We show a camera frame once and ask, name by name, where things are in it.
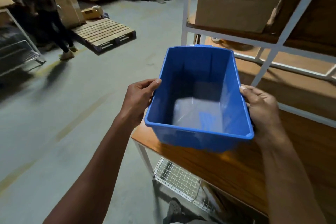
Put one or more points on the person's left hand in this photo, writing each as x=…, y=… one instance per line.
x=137, y=103

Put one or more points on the person's right hand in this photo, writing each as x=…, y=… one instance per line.
x=263, y=116

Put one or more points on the blue plastic bin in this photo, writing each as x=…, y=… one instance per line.
x=199, y=74

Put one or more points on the person's left forearm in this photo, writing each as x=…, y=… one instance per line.
x=94, y=179

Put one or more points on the person's right forearm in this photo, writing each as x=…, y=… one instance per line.
x=291, y=184

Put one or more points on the person's grey shoe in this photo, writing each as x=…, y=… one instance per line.
x=174, y=208

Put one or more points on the person's dark trousers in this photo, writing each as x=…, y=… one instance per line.
x=183, y=220

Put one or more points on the white metal shelf rack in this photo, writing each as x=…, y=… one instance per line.
x=273, y=53

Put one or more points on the wooden pallet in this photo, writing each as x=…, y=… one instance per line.
x=102, y=34

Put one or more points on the small open cardboard box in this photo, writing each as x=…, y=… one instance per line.
x=92, y=12

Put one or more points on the dark brown cardboard box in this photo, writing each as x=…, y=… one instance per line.
x=317, y=13

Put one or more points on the light cardboard box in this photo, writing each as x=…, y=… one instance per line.
x=236, y=3

